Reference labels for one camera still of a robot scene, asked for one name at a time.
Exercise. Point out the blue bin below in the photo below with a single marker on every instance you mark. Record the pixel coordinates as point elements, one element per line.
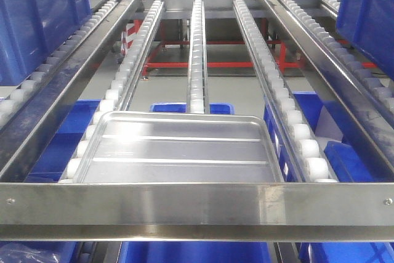
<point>345,161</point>
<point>53,161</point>
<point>180,107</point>

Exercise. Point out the blue bin bottom centre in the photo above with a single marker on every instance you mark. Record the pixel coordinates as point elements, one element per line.
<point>194,251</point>

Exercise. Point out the blue bin below left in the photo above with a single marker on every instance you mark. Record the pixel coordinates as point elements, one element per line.
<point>53,161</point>

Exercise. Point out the blue bin below right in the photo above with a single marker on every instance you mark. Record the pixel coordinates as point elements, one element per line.
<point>345,161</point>

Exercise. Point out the red metal floor frame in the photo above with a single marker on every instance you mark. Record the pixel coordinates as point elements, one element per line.
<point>226,52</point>

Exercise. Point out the centre white roller track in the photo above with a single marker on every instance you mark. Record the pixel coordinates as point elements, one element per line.
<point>197,92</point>

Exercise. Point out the silver metal tray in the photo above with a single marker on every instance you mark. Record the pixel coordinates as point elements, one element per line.
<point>138,147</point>

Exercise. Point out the blue crate upper right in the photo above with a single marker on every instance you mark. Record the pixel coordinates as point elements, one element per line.
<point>368,26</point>

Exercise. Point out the far left roller track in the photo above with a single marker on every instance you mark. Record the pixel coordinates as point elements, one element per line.
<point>21,94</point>

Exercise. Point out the far right roller track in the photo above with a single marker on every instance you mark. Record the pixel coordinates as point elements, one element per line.
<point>383,94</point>

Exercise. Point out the blue crate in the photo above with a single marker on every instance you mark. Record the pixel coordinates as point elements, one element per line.
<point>32,29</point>
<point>368,26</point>

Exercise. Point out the steel front crossbar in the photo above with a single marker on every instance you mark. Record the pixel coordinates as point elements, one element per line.
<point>244,212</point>

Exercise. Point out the blue crate upper left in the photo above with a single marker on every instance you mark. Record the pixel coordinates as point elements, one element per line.
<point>32,29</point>

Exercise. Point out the blue bin below centre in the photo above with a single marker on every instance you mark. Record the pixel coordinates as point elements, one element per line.
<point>180,107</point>

